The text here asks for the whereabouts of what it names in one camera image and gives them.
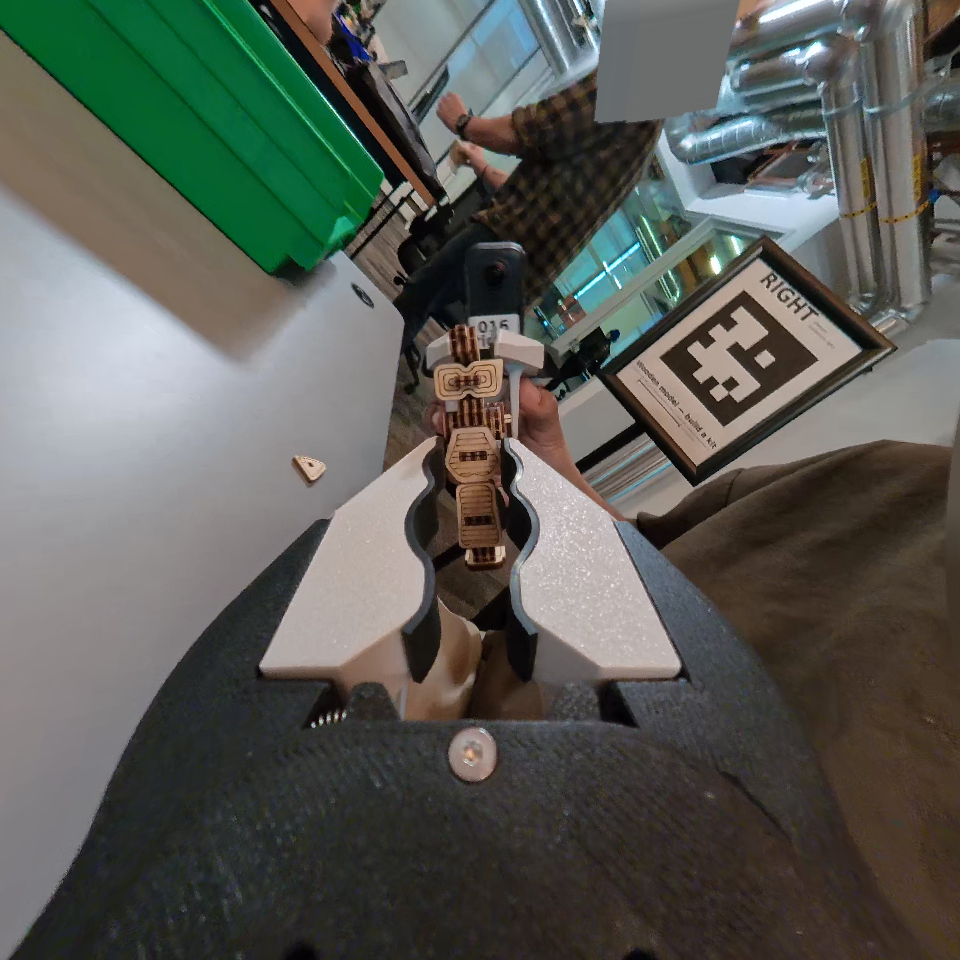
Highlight framed marker sign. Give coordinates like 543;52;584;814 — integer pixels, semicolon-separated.
600;236;899;487

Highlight green plastic bin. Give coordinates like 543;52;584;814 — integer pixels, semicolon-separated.
0;0;385;277

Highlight wooden model assembly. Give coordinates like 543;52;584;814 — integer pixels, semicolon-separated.
433;322;514;573

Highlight silver ventilation ducts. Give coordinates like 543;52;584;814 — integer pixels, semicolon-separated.
663;0;960;320

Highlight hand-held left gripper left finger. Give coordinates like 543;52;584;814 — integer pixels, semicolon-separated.
258;435;444;721

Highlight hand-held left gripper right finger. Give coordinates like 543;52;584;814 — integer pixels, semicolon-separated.
502;437;682;714

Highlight person's right hand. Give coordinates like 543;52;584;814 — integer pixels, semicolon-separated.
519;386;627;520

